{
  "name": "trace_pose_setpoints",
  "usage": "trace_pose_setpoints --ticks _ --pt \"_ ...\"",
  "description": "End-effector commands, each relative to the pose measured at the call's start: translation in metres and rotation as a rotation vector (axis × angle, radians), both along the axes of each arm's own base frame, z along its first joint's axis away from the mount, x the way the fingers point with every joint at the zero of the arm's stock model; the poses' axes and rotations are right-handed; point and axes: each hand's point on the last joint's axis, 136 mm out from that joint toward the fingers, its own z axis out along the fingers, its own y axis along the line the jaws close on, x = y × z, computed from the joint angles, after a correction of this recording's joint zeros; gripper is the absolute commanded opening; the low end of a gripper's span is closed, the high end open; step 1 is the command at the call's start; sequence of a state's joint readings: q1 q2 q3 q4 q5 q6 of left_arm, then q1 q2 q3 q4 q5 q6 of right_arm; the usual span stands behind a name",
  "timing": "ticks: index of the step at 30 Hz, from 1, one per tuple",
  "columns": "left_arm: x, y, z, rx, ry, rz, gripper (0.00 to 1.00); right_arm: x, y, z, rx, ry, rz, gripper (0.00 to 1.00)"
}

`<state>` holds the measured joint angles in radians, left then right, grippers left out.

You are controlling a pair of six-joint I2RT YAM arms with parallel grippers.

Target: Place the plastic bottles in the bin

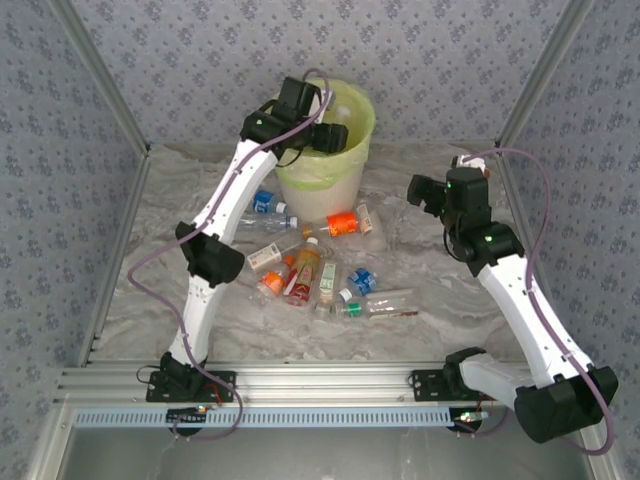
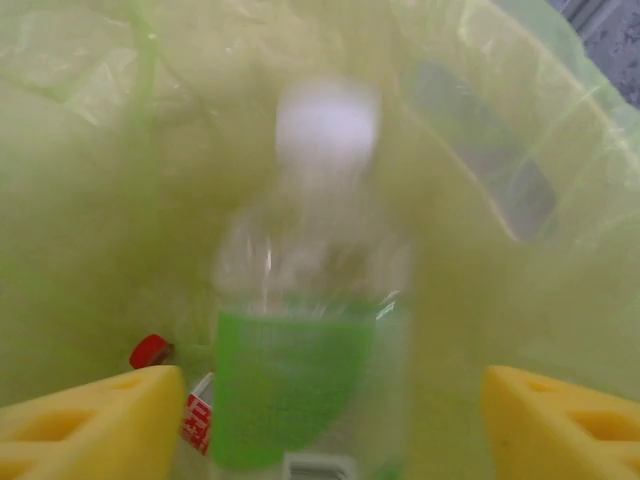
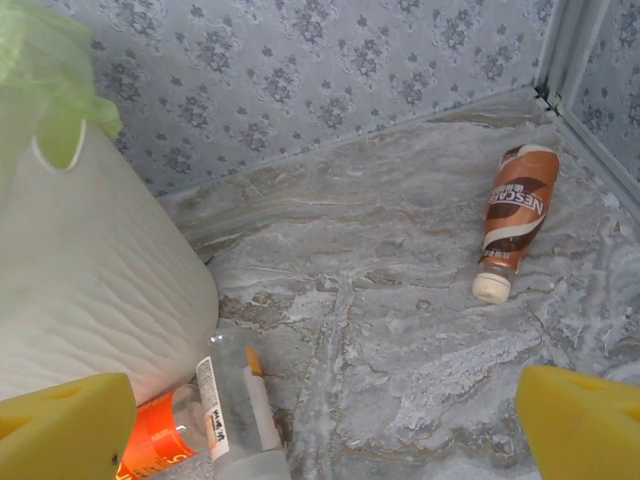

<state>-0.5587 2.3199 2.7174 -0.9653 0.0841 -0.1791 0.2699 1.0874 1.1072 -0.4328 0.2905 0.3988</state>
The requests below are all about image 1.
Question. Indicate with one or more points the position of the small LED circuit board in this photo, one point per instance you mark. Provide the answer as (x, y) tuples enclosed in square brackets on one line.
[(467, 416), (185, 415)]

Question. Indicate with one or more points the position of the aluminium table edge rail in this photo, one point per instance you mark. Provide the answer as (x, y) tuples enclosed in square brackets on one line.
[(116, 250), (517, 210)]

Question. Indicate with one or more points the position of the green white label bottle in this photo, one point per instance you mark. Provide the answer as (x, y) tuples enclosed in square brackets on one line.
[(327, 280)]

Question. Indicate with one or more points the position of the green label plastic bottle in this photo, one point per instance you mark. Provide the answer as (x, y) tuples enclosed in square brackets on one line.
[(354, 310)]

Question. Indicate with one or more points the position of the blue label plastic bottle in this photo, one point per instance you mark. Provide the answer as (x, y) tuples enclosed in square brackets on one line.
[(265, 201), (362, 281)]

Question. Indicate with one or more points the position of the large clear plastic bottle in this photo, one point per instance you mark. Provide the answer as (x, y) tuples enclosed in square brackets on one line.
[(392, 302)]

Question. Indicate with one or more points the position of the wide aluminium base rail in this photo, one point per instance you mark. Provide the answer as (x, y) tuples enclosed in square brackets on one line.
[(320, 382)]

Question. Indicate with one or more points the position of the clear bottle white red label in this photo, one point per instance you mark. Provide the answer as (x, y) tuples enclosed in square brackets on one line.
[(262, 258)]

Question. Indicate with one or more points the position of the red yellow label tea bottle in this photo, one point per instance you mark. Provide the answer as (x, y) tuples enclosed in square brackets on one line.
[(302, 275)]

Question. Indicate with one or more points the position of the clear ribbed plastic bottle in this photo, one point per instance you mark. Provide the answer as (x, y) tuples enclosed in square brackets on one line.
[(267, 223)]

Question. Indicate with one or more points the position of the white plastic bin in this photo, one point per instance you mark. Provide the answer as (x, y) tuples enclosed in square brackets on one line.
[(325, 200)]

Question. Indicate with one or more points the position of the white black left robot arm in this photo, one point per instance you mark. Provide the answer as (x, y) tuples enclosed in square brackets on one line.
[(200, 310)]

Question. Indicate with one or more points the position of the clear bottle white orange label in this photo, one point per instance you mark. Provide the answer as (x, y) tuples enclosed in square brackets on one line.
[(372, 227)]

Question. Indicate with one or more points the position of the aluminium frame post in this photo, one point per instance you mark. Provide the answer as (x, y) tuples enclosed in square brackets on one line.
[(542, 75), (102, 75)]

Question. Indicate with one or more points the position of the green bin liner bag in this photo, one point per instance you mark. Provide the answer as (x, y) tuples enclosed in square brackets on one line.
[(310, 177)]

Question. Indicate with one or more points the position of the orange label plastic bottle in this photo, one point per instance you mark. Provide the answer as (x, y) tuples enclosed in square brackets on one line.
[(272, 282), (342, 225)]

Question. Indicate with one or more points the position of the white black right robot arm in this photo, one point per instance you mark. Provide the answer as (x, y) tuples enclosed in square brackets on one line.
[(520, 310)]

